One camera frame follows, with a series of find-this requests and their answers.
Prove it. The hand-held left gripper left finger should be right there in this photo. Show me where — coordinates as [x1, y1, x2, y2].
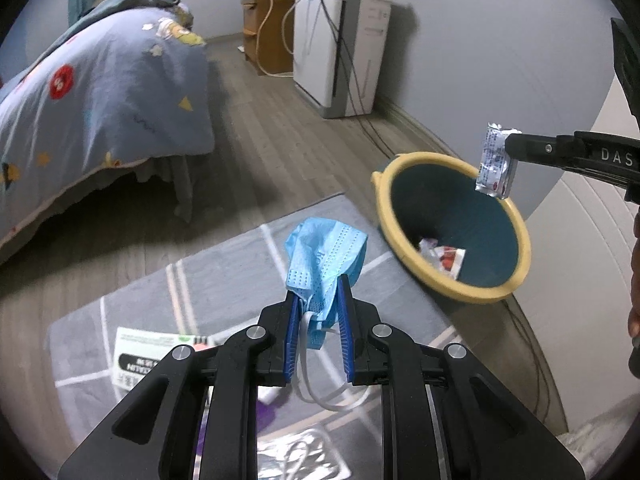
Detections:
[57, 290, 301, 480]

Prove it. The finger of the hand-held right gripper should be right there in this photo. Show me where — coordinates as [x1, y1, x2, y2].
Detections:
[504, 131, 583, 172]

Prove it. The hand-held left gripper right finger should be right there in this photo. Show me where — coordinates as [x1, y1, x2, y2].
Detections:
[337, 274, 585, 480]

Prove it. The small foil sachet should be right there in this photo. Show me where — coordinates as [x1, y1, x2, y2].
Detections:
[475, 122, 522, 199]

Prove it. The blue face mask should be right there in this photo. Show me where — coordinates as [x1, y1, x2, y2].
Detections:
[284, 217, 372, 413]

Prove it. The yellow-rimmed teal basin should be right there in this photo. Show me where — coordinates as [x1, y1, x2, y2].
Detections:
[371, 152, 532, 305]

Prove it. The red printed paper cup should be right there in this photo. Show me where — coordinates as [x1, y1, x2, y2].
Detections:
[432, 245, 467, 280]

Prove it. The purple bottle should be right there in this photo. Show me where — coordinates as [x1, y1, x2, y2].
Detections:
[197, 392, 282, 456]

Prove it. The grey checked mat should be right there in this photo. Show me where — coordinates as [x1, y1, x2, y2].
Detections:
[47, 192, 571, 480]

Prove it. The silver foil bag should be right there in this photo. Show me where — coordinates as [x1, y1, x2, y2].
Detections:
[257, 427, 352, 480]

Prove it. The white green printed packet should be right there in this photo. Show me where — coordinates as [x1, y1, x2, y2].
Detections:
[114, 327, 224, 397]

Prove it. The bed base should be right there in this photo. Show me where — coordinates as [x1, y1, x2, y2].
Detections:
[0, 152, 197, 267]

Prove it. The white air purifier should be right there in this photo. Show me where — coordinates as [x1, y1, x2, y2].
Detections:
[292, 0, 395, 120]

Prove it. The white plastic bag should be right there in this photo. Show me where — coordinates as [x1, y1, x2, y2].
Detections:
[560, 400, 634, 469]

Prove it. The wooden nightstand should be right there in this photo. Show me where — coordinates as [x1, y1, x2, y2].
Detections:
[241, 0, 297, 77]

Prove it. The printed blue blanket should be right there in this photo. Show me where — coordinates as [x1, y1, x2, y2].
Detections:
[0, 0, 216, 261]

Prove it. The white cable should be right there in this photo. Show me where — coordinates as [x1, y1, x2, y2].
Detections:
[255, 0, 297, 77]

